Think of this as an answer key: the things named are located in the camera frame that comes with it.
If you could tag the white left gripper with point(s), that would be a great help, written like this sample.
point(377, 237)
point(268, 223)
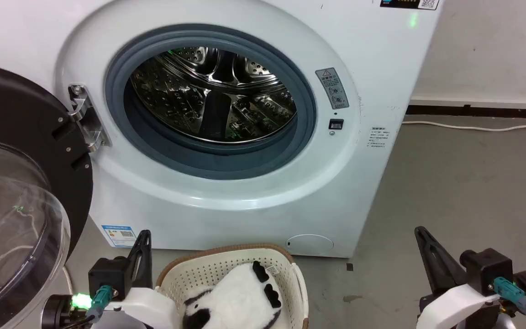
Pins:
point(146, 306)

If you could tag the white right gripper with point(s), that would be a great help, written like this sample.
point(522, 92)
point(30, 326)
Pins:
point(454, 306)

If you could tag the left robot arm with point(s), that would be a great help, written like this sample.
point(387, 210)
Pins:
point(57, 313)

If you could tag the white front-load washing machine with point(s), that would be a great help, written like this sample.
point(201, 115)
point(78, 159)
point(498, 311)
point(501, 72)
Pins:
point(244, 214)

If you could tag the blue white energy sticker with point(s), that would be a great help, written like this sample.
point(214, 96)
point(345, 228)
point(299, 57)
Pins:
point(118, 235)

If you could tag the cream laundry basket brown rim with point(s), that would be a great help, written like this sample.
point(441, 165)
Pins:
point(199, 269)

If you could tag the black white panda plush toy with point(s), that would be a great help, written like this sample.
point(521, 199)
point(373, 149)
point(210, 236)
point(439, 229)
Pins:
point(240, 297)

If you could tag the grey rubber door gasket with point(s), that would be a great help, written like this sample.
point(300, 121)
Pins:
point(208, 157)

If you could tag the round drain filter cover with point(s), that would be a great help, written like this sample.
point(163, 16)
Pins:
point(309, 245)

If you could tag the white printed label sticker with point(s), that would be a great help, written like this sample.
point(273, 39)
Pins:
point(273, 270)

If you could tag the small printed text label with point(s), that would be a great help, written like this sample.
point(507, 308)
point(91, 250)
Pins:
point(377, 137)

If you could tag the chrome door hinge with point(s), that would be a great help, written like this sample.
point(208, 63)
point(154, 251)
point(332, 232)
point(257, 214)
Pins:
point(87, 119)

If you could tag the steel washer drum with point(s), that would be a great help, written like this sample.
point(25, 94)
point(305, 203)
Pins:
point(176, 96)

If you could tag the black door latch socket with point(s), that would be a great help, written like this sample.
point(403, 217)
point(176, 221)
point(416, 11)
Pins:
point(336, 124)

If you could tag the black washer door clear dome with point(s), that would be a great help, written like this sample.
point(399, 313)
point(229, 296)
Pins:
point(21, 119)

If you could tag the grey warning sticker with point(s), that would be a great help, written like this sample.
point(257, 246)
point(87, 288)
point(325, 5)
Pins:
point(332, 87)

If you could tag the black QR code label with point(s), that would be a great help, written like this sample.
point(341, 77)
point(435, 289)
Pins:
point(404, 3)

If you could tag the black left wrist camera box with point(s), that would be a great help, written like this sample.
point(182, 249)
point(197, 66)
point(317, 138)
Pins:
point(107, 276)

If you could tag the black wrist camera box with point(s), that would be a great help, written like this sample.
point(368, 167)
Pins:
point(107, 276)
point(489, 269)

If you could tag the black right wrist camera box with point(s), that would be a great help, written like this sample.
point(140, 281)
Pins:
point(489, 269)

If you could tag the black wall baseboard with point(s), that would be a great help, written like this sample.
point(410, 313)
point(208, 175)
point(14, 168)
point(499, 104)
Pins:
point(482, 111)

